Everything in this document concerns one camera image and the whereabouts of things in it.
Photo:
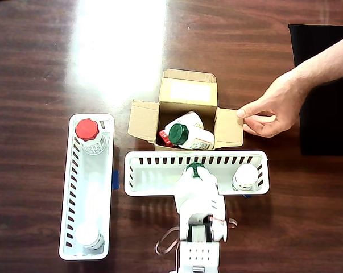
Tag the black mat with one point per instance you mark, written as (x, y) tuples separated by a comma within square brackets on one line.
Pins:
[(324, 128)]

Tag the labelled cardboard box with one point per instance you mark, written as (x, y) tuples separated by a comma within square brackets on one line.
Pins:
[(142, 119)]

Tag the green-capped bottle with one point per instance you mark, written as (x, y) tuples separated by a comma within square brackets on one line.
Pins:
[(178, 133), (194, 165)]

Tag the white plastic basket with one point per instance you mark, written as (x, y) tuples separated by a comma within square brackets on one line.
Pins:
[(154, 179), (86, 193)]

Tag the person's hairy forearm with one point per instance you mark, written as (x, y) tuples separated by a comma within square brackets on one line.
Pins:
[(330, 62)]

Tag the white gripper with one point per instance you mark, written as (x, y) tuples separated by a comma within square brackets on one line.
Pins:
[(194, 182)]

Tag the blue tape strip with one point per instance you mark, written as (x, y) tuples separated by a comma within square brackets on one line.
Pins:
[(116, 180), (247, 196)]

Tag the red-capped bottle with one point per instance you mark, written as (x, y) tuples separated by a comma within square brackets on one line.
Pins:
[(87, 129), (185, 119)]

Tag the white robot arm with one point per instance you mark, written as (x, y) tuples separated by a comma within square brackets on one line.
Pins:
[(199, 256)]

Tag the person's bare hand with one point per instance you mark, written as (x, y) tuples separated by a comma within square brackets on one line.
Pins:
[(276, 108)]

